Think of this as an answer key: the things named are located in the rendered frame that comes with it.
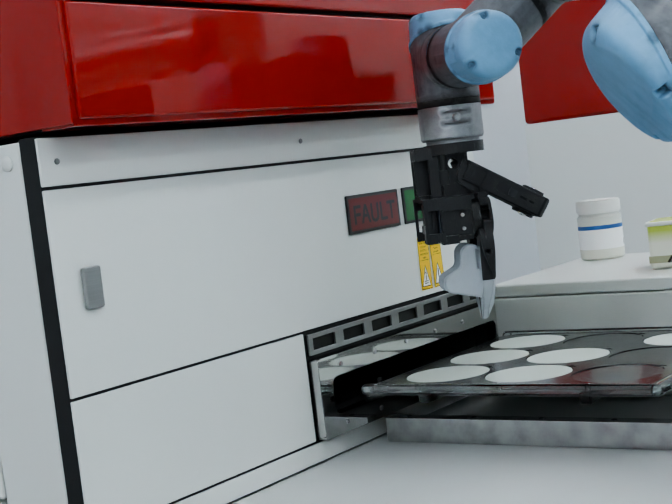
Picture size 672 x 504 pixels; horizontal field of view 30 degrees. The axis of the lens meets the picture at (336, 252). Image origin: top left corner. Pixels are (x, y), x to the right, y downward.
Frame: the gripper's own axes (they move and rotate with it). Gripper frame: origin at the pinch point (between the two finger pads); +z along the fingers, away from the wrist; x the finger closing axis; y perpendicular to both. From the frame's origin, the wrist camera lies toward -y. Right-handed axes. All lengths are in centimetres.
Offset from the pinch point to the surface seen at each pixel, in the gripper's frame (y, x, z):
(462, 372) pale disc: 4.3, 0.6, 7.3
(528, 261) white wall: -96, -361, 29
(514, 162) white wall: -94, -359, -13
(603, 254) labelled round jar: -29, -46, 0
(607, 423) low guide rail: -8.2, 15.3, 12.4
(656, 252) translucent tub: -29.4, -22.8, -1.6
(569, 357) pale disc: -9.0, 0.4, 7.3
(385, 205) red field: 9.4, -12.0, -13.2
